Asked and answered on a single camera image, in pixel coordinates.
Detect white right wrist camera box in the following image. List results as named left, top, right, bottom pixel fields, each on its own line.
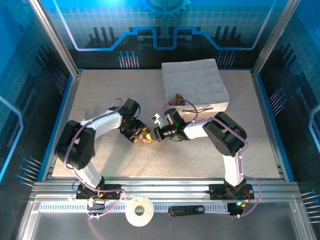
left=150, top=113, right=164, bottom=126

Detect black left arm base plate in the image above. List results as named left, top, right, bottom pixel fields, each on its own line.
left=75, top=185, right=121, bottom=200

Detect slotted white cable duct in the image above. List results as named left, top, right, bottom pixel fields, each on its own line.
left=38, top=201, right=231, bottom=213

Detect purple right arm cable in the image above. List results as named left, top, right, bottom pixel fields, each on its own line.
left=160, top=98, right=262, bottom=219

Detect aluminium front frame rail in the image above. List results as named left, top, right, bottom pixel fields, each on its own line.
left=29, top=177, right=301, bottom=203

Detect aluminium corner post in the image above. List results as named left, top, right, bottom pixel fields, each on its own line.
left=28, top=0, right=83, bottom=77
left=251, top=0, right=302, bottom=76

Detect white divided organizer box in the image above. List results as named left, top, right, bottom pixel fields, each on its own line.
left=161, top=58, right=230, bottom=118

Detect white tape roll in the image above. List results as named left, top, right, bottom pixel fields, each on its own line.
left=124, top=196, right=155, bottom=228

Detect flat black handheld device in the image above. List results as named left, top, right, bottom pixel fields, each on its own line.
left=168, top=204, right=206, bottom=217

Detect blue-edged aluminium side rail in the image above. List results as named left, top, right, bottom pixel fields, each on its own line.
left=37, top=70, right=83, bottom=182
left=251, top=70, right=295, bottom=182

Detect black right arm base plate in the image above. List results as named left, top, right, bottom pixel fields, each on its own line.
left=209, top=183, right=255, bottom=200

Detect green sock with orange toe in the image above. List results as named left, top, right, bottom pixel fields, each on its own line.
left=167, top=92, right=186, bottom=106

